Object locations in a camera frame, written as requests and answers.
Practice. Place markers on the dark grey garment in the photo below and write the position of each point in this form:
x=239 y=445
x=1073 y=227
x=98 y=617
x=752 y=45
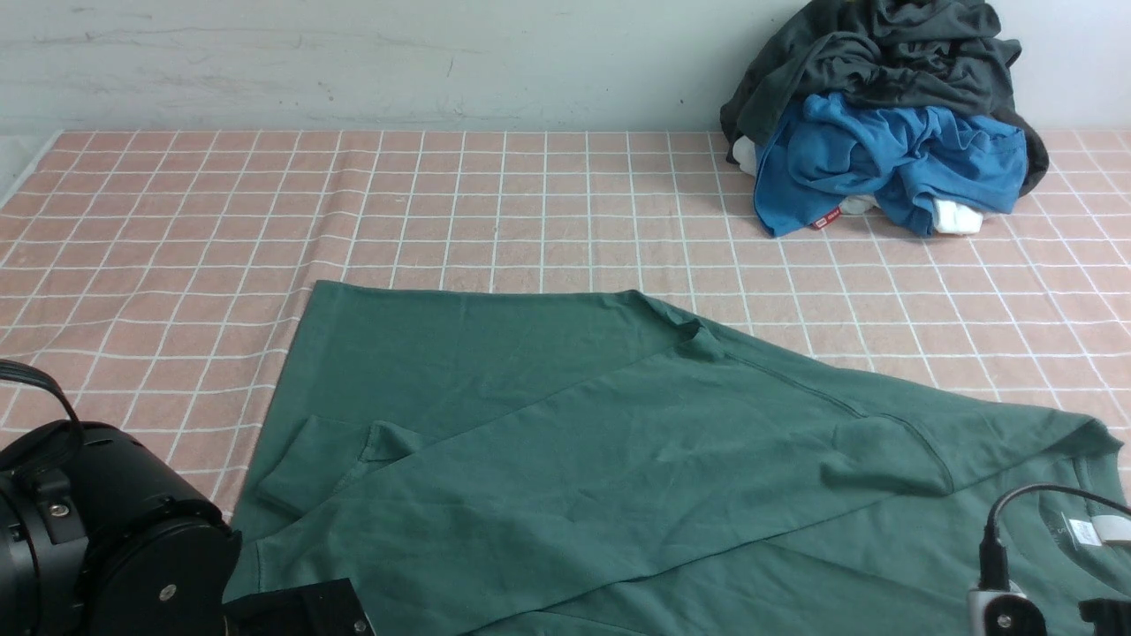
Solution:
x=885 y=53

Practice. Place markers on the blue garment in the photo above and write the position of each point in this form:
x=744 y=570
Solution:
x=911 y=161

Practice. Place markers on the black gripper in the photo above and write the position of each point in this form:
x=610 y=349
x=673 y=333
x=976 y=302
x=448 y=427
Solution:
x=325 y=608
x=1107 y=617

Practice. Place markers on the pink grid tablecloth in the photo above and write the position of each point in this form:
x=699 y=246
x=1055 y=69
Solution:
x=159 y=276

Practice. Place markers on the green long sleeve shirt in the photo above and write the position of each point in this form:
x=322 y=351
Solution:
x=445 y=361

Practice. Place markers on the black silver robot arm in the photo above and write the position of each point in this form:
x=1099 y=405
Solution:
x=106 y=539

